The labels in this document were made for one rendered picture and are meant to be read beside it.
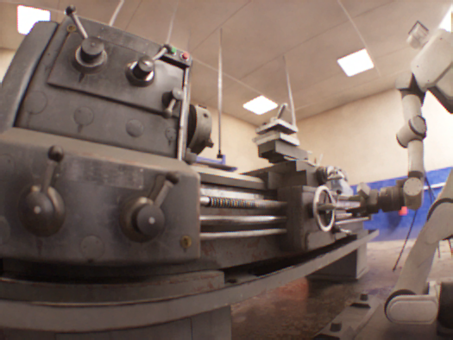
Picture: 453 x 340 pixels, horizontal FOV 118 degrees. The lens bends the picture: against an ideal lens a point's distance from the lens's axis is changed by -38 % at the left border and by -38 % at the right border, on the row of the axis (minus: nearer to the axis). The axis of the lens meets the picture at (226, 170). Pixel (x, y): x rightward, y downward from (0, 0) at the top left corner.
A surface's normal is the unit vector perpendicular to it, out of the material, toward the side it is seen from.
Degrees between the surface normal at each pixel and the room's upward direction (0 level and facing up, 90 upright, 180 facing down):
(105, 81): 90
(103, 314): 90
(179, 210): 90
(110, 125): 90
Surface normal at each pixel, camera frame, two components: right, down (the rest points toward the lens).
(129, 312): 0.66, -0.18
